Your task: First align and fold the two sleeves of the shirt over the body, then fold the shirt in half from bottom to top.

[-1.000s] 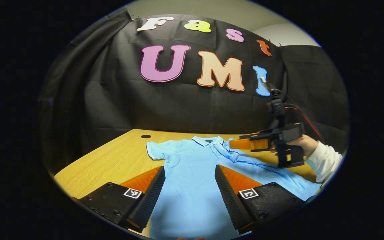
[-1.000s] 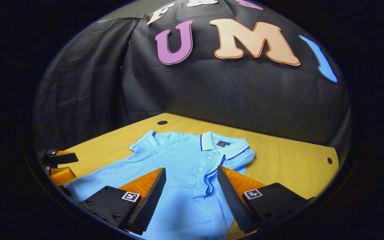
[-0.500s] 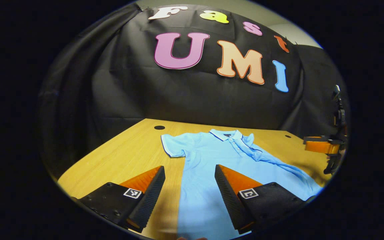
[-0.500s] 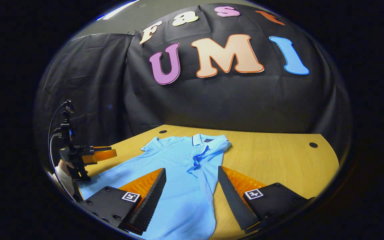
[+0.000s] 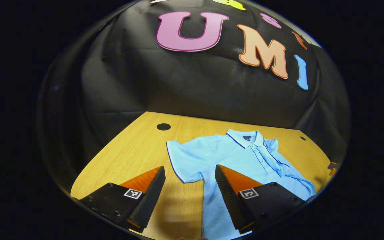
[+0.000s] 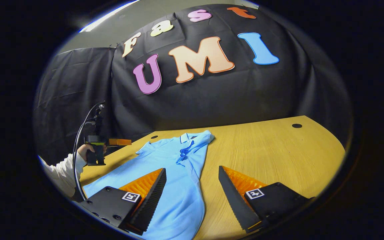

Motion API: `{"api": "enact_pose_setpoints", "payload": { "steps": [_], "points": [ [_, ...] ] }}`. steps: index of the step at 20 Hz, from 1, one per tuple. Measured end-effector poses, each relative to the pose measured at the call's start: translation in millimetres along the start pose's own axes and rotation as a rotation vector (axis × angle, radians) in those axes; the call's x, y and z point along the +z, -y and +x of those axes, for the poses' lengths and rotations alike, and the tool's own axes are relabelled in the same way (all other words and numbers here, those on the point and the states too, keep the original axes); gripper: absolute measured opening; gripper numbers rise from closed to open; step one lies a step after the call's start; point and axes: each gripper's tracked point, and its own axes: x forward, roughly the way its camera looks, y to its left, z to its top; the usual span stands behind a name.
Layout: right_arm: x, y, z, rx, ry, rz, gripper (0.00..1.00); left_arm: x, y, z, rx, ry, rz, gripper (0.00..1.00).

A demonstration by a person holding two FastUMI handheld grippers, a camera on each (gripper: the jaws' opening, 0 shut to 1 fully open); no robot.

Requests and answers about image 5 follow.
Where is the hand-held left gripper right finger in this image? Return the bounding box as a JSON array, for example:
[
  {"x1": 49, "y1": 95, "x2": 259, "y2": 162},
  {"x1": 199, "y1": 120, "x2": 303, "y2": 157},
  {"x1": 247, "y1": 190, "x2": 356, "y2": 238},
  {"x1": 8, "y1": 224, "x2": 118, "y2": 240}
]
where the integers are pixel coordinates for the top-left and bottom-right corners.
[{"x1": 215, "y1": 164, "x2": 309, "y2": 234}]

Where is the black backdrop cloth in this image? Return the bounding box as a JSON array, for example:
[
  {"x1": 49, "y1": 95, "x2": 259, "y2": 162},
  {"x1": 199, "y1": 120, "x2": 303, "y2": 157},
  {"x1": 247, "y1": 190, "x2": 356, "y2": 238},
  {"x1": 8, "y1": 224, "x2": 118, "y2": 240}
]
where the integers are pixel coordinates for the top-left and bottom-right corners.
[{"x1": 37, "y1": 0, "x2": 351, "y2": 194}]

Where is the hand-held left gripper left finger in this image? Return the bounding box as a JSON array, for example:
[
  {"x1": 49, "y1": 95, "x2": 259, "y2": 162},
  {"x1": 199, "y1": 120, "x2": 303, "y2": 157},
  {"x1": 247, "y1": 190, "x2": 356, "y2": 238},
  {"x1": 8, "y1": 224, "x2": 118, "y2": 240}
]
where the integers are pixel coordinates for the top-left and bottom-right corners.
[{"x1": 70, "y1": 166, "x2": 166, "y2": 234}]

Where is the light blue T-shirt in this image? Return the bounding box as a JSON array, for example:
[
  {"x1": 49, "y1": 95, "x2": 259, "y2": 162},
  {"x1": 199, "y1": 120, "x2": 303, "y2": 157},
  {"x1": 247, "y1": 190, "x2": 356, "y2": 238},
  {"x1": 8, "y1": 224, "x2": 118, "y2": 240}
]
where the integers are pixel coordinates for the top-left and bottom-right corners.
[{"x1": 166, "y1": 129, "x2": 316, "y2": 240}]

